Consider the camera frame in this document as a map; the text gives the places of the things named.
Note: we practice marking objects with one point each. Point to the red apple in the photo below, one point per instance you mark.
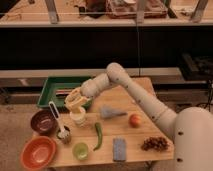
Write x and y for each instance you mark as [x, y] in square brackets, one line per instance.
[135, 120]

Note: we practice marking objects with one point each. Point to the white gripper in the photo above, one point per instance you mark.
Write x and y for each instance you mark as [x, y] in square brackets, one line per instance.
[80, 98]

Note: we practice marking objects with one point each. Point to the dark chocolate bar in tray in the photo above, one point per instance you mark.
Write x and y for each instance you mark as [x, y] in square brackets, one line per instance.
[62, 93]

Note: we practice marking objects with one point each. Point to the purple bowl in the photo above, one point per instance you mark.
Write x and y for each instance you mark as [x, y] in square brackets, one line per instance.
[43, 122]

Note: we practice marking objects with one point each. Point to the green plastic cup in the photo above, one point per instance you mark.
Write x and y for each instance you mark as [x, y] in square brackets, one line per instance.
[80, 151]

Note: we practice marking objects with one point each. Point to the bunch of dark grapes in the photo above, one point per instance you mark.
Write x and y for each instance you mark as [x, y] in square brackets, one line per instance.
[156, 143]

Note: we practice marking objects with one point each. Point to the grey folded cloth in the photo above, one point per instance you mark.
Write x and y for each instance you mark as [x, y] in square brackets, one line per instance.
[107, 112]

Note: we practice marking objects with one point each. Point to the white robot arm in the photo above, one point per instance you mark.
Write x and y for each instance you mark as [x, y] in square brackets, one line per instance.
[191, 130]

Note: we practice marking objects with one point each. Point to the green chili pepper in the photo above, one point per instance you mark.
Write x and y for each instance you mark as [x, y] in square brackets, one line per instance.
[98, 129]

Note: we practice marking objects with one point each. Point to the white paper cup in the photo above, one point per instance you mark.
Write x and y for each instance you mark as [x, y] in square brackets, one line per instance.
[78, 118]

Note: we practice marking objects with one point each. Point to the white dish brush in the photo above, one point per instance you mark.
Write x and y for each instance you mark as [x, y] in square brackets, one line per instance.
[56, 114]

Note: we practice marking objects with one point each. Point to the small dark metal cup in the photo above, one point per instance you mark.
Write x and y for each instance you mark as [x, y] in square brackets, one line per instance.
[64, 135]

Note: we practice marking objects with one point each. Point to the yellow banana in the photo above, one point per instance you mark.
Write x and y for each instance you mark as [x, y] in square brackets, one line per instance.
[74, 101]

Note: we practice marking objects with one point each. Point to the blue sponge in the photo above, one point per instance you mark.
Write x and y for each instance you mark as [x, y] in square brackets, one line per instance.
[119, 149]

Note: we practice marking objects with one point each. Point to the orange bowl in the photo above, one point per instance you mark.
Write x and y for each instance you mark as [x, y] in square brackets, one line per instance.
[38, 153]

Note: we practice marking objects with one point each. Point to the green plastic tray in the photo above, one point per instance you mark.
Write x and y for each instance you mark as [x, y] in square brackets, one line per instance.
[55, 83]

